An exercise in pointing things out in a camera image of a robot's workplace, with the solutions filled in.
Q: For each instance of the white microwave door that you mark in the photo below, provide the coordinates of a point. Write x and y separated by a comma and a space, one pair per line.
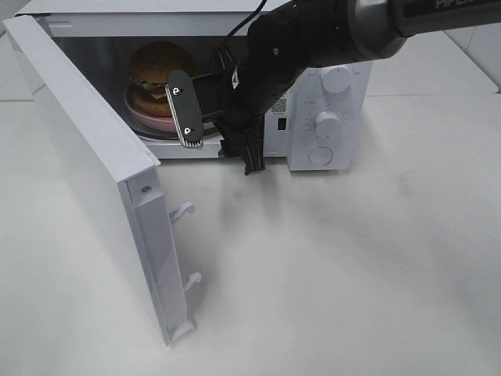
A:
113, 174

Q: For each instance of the round white door button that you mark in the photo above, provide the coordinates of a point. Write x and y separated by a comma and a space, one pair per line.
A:
321, 156

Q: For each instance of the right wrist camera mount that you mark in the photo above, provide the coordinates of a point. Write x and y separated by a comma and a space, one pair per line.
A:
194, 100

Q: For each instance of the upper white power knob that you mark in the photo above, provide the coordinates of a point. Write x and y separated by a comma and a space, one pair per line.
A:
335, 79

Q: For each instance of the pink round plate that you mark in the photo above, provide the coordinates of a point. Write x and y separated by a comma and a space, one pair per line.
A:
147, 111

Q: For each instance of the burger with lettuce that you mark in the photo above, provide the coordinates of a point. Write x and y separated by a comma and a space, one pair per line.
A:
151, 65

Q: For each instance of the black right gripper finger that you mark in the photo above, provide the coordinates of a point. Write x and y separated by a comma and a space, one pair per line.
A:
250, 148
230, 148

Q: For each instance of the glass microwave turntable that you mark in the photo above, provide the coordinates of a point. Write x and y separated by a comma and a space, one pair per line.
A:
152, 133

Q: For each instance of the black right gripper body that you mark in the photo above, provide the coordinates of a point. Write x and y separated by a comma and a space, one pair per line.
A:
248, 92

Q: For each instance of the lower white timer knob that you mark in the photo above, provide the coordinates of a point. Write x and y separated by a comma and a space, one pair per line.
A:
327, 125

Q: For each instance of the white microwave oven body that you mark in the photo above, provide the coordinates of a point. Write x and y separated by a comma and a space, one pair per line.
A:
98, 36

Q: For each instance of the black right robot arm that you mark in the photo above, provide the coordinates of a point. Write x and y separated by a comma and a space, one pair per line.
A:
283, 43

